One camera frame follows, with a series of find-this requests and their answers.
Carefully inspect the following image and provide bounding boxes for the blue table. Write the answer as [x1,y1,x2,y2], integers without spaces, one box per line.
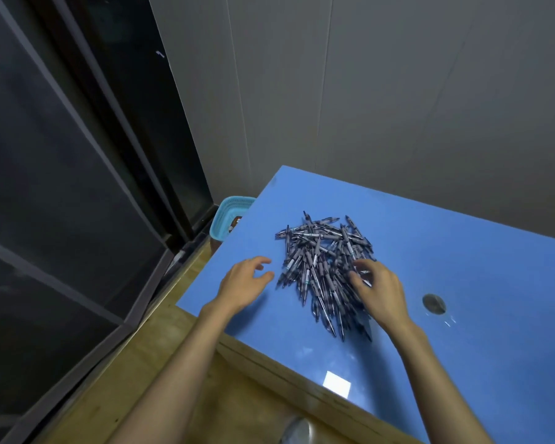
[175,165,555,444]

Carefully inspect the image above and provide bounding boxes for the pile of grey pens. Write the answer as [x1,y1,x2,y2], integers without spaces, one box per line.
[274,210,376,343]

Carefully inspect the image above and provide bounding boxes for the person's left forearm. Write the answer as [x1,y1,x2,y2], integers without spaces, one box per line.
[109,308,236,444]

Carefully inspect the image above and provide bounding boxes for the blue plastic basket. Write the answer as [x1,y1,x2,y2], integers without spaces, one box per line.
[210,195,257,242]

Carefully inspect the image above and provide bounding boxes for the black shelf unit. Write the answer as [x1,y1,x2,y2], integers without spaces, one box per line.
[0,0,215,444]

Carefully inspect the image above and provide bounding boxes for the person's right hand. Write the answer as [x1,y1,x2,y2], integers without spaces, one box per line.
[348,259,416,337]

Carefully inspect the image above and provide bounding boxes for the small round metal disc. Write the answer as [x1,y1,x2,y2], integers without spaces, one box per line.
[421,293,448,316]

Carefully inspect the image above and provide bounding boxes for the person's left hand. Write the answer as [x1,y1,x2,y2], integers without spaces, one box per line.
[200,255,276,319]

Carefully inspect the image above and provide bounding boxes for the person's right forearm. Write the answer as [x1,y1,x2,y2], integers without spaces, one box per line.
[393,323,493,444]

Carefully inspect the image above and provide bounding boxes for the person's right grey shoe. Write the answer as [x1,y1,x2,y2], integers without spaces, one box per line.
[279,414,316,444]

